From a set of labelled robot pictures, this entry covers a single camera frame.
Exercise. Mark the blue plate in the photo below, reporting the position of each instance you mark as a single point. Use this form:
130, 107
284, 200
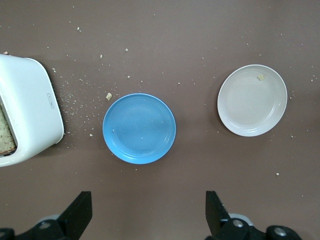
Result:
139, 128

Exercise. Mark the brown table cover sheet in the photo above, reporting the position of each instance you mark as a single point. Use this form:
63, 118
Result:
160, 37

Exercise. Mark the white toaster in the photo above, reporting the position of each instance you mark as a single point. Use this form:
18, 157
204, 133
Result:
27, 100

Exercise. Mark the beige plate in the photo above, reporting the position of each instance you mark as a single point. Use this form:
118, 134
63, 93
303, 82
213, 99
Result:
252, 100

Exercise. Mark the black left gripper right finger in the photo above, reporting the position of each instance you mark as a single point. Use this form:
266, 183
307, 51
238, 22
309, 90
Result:
217, 220

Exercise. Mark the brown bread slice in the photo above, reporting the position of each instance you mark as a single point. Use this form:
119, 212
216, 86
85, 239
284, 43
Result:
5, 135

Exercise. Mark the bread crumb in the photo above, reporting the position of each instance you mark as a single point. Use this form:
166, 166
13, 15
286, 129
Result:
260, 77
109, 96

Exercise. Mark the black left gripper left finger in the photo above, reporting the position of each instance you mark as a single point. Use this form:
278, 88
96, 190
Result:
72, 220

